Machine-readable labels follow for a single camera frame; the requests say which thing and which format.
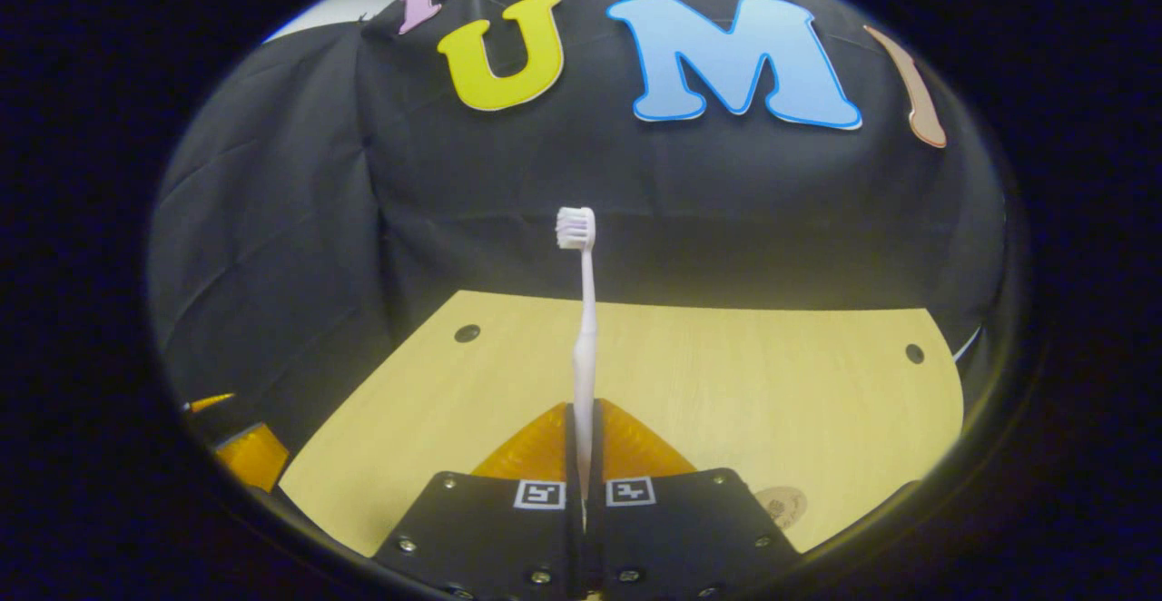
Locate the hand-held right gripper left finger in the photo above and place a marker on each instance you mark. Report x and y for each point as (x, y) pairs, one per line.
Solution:
(495, 533)

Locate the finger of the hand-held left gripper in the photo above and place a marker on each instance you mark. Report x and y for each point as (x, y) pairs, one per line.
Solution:
(254, 458)
(209, 401)

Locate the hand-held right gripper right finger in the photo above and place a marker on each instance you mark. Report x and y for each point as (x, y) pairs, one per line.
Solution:
(681, 533)

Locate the round cork coaster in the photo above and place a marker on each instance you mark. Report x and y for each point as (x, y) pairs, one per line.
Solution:
(782, 503)

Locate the pale pink toothbrush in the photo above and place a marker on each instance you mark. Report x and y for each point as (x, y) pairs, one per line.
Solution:
(586, 347)

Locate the light wooden desktop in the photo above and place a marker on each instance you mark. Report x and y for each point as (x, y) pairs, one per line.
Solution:
(726, 383)

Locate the black backdrop cloth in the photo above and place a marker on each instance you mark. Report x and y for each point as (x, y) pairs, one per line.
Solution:
(508, 183)

